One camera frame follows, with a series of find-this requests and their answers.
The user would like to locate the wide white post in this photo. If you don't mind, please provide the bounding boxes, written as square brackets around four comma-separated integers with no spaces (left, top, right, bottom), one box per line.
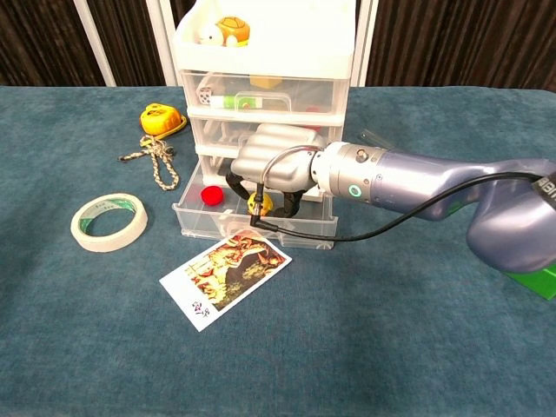
[147,0,188,87]

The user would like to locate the blue tablecloth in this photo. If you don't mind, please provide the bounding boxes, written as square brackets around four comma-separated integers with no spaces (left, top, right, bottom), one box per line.
[0,85,556,417]

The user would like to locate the clear drawer holding wooden parts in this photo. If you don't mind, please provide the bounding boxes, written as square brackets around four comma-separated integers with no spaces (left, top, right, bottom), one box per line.
[189,116,344,153]

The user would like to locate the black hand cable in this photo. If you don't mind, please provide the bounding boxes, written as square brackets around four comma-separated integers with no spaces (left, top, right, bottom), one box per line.
[249,145,542,242]

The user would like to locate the green and white tube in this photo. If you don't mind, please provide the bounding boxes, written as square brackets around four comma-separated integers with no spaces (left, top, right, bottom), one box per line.
[209,95,264,109]

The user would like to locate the dark brown curtain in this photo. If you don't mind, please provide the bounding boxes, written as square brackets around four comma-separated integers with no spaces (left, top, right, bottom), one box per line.
[0,0,556,92]

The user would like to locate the white table leg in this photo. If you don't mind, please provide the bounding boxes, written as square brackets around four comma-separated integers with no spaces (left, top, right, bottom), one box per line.
[350,0,380,87]

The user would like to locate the clear drawer holding die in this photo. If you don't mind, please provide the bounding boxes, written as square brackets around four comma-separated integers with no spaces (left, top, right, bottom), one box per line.
[180,69,350,116]

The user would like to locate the thin slanted white post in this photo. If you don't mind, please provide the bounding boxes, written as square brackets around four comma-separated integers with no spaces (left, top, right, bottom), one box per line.
[72,0,117,87]

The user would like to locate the white plastic drawer unit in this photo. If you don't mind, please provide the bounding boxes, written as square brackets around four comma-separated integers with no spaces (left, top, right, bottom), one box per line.
[172,0,356,183]

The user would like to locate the black lettered strap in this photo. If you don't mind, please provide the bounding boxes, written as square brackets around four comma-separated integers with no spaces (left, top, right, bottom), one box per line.
[532,170,556,205]

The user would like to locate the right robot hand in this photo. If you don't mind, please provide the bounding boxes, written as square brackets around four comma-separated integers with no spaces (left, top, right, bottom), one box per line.
[224,122,330,218]

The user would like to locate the yellow turtle toy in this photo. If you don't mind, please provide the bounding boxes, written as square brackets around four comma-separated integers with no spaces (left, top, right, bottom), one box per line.
[198,16,252,48]

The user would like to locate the clear drawer holding red ball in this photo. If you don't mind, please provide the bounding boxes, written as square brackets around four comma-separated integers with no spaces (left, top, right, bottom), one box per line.
[171,158,339,252]

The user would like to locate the yellow tape measure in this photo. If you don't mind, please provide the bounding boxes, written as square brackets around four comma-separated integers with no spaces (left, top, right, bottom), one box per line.
[139,103,189,139]

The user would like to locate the glass tube with white cap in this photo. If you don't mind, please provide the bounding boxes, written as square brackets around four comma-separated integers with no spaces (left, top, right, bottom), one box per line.
[360,129,387,149]

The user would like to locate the red pom-pom ball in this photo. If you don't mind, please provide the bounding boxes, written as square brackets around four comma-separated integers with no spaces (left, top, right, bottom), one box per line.
[200,185,224,205]

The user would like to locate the green building block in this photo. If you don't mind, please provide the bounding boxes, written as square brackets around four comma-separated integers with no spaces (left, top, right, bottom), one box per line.
[503,265,556,301]

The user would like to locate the printed picture card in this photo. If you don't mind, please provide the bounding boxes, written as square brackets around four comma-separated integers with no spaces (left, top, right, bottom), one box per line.
[158,234,293,333]

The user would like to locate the braided beige rope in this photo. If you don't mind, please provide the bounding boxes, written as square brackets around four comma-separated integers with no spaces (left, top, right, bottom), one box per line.
[116,134,181,192]

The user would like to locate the beige masking tape roll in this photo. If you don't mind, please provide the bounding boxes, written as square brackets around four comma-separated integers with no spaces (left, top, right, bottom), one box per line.
[69,192,149,254]

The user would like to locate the small yellow toy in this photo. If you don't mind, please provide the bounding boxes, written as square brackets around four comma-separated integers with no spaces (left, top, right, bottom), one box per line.
[246,193,275,216]

